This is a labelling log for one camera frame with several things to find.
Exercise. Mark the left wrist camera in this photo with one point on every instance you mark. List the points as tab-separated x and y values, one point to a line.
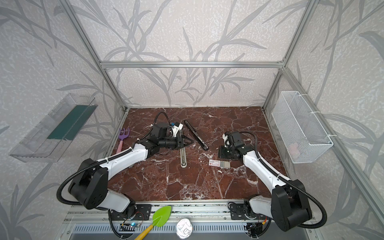
176	130

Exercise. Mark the green plastic toy shovel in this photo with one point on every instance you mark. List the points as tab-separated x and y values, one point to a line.
160	218

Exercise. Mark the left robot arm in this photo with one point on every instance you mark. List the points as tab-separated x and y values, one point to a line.
88	186

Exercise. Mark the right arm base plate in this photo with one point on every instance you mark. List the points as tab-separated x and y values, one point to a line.
243	211

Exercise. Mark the purple pink toy rake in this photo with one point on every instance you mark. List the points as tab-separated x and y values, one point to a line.
124	133

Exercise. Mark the aluminium front rail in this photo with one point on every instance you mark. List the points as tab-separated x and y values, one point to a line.
197	211

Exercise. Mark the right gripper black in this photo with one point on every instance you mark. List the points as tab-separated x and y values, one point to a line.
225	151

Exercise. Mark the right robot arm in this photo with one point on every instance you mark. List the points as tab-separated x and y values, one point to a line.
290	205

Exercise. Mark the white red staple box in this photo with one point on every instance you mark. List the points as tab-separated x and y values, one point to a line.
221	164

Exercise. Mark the crumpled white paper cup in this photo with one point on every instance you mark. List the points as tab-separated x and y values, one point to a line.
184	228

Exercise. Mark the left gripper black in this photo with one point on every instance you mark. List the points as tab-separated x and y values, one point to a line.
181	141

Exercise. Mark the beige stapler black cap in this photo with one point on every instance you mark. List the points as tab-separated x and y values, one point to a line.
183	158

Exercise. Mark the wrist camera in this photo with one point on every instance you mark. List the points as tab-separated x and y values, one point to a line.
232	139
176	130

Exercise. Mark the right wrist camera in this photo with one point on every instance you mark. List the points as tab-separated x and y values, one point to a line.
232	139

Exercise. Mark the white wire mesh basket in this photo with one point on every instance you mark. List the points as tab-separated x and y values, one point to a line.
303	135

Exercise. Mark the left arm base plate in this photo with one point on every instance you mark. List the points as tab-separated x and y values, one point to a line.
140	212

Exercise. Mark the clear plastic wall tray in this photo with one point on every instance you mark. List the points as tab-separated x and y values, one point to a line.
47	141

